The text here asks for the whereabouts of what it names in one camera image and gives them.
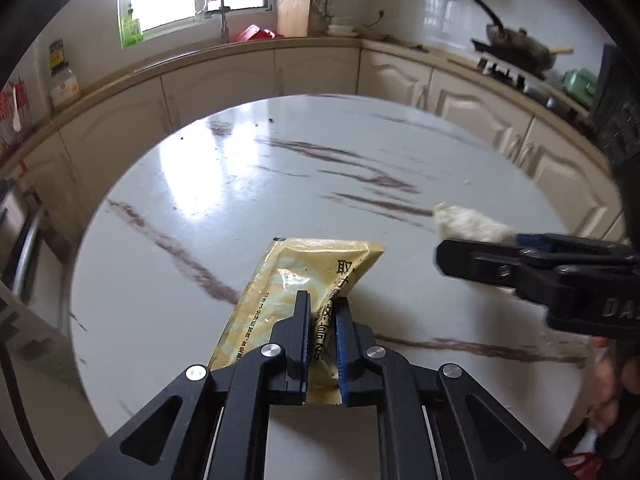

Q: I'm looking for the white spatula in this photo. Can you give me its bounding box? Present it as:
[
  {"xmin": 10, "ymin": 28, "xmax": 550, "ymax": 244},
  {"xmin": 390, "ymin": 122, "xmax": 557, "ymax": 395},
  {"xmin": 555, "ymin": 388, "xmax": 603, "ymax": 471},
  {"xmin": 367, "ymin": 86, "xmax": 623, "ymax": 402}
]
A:
[{"xmin": 12, "ymin": 84, "xmax": 26, "ymax": 131}]

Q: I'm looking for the black rice cooker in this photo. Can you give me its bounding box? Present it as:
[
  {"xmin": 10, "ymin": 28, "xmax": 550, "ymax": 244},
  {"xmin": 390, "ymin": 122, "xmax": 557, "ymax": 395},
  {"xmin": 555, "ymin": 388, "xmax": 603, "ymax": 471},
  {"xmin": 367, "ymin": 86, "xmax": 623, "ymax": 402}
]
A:
[{"xmin": 0, "ymin": 177, "xmax": 48, "ymax": 306}]

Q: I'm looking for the white tissue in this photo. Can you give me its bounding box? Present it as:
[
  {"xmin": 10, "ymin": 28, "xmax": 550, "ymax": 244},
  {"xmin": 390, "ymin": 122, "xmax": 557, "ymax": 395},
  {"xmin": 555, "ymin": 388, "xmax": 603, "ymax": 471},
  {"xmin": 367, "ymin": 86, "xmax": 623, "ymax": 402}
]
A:
[{"xmin": 432, "ymin": 202, "xmax": 518, "ymax": 298}]

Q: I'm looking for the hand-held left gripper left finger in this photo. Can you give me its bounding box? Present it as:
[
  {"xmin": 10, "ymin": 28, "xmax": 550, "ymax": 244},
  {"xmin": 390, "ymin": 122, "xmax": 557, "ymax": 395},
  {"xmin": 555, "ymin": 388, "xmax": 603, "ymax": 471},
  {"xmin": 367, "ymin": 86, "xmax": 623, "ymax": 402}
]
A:
[{"xmin": 65, "ymin": 290, "xmax": 313, "ymax": 480}]

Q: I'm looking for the yellow printed sachet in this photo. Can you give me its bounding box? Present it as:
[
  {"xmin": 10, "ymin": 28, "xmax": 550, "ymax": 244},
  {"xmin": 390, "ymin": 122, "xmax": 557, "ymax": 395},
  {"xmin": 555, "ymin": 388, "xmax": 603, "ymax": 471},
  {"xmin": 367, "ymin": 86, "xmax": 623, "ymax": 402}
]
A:
[{"xmin": 207, "ymin": 236, "xmax": 387, "ymax": 407}]

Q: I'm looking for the large glass jar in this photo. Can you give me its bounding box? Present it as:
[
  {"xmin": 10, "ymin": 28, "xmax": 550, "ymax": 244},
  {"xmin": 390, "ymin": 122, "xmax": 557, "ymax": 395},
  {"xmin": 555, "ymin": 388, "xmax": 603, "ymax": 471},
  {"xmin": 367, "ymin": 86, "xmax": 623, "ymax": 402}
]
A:
[{"xmin": 50, "ymin": 67, "xmax": 81, "ymax": 113}]

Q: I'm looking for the wooden cutting board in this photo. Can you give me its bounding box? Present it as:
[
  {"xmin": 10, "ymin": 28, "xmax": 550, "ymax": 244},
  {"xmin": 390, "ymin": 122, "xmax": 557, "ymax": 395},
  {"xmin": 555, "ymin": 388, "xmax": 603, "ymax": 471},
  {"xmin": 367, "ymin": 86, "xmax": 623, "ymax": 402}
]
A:
[{"xmin": 276, "ymin": 0, "xmax": 313, "ymax": 38}]

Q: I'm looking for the red dish rack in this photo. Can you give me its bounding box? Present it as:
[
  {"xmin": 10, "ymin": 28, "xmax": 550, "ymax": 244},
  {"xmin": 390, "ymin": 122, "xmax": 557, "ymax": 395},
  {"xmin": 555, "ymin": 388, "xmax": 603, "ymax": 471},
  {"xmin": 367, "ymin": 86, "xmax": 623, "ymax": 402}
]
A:
[{"xmin": 0, "ymin": 77, "xmax": 31, "ymax": 161}]

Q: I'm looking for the round white marble table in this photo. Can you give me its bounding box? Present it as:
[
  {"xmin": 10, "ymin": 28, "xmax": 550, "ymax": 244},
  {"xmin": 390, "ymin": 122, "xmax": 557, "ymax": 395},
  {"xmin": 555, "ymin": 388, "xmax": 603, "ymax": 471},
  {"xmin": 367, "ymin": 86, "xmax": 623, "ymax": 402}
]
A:
[{"xmin": 70, "ymin": 94, "xmax": 596, "ymax": 480}]

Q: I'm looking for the black gas stove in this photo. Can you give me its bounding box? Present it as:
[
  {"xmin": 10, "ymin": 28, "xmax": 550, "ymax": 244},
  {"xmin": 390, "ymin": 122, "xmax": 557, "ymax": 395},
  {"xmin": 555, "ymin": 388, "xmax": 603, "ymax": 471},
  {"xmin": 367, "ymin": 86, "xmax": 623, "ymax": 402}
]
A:
[{"xmin": 475, "ymin": 57, "xmax": 532, "ymax": 92}]

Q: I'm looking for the person's right hand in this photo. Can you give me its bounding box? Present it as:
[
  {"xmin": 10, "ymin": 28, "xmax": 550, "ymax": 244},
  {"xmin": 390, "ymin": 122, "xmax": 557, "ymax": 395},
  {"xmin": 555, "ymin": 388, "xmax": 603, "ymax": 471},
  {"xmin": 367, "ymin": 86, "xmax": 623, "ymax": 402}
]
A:
[{"xmin": 590, "ymin": 337, "xmax": 626, "ymax": 431}]

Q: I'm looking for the steel faucet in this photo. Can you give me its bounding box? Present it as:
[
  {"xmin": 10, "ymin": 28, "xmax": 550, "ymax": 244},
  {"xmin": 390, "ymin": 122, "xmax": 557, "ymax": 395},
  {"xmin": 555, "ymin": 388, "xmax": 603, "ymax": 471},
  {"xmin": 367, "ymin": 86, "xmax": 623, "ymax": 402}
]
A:
[{"xmin": 194, "ymin": 0, "xmax": 232, "ymax": 45}]

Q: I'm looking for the steel wok with lid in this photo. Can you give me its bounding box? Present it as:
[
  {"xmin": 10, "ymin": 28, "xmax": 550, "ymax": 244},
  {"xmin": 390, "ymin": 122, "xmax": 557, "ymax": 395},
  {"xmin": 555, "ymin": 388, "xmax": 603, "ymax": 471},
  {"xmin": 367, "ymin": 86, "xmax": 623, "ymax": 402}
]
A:
[{"xmin": 470, "ymin": 0, "xmax": 575, "ymax": 72}]

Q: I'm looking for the dark bottle with yellow label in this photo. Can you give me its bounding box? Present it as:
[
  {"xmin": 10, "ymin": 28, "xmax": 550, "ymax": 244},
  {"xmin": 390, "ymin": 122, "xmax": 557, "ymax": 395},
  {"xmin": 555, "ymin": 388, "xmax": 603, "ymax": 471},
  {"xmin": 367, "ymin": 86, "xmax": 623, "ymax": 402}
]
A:
[{"xmin": 48, "ymin": 39, "xmax": 68, "ymax": 73}]

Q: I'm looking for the green dish soap bottle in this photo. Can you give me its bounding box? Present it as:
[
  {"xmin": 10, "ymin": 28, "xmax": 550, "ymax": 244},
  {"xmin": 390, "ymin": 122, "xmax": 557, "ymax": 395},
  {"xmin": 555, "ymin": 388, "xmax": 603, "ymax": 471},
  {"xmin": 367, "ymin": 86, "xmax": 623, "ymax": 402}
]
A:
[{"xmin": 119, "ymin": 10, "xmax": 143, "ymax": 50}]

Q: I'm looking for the green electric pot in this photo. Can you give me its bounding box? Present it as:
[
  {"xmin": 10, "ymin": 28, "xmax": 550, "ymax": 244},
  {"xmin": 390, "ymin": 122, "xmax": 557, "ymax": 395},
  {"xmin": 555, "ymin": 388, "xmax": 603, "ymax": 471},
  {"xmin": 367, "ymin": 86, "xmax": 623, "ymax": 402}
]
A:
[{"xmin": 562, "ymin": 67, "xmax": 600, "ymax": 109}]

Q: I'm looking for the white storage trolley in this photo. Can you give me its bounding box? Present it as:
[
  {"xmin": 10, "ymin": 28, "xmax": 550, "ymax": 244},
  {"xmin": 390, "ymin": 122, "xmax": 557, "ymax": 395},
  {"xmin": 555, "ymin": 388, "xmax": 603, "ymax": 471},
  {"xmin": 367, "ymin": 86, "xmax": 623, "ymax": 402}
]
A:
[{"xmin": 0, "ymin": 285, "xmax": 81, "ymax": 401}]

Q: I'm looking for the red plastic object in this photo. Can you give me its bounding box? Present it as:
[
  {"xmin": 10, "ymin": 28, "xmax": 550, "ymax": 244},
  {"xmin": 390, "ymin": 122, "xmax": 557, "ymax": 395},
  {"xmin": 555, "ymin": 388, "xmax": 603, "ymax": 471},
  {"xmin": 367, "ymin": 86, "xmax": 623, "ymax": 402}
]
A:
[{"xmin": 557, "ymin": 452, "xmax": 601, "ymax": 480}]

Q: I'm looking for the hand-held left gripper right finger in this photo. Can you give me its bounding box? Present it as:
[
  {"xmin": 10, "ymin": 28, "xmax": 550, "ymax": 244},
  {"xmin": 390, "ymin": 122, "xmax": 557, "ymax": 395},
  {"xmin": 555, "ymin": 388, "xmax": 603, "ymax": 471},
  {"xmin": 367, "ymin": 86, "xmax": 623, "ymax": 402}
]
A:
[{"xmin": 334, "ymin": 297, "xmax": 576, "ymax": 480}]

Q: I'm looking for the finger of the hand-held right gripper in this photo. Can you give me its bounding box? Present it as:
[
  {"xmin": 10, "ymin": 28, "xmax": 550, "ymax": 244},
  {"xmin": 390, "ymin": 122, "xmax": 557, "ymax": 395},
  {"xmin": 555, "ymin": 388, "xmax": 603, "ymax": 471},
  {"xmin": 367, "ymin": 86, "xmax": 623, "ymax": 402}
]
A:
[
  {"xmin": 515, "ymin": 232, "xmax": 640, "ymax": 262},
  {"xmin": 434, "ymin": 237, "xmax": 557, "ymax": 307}
]

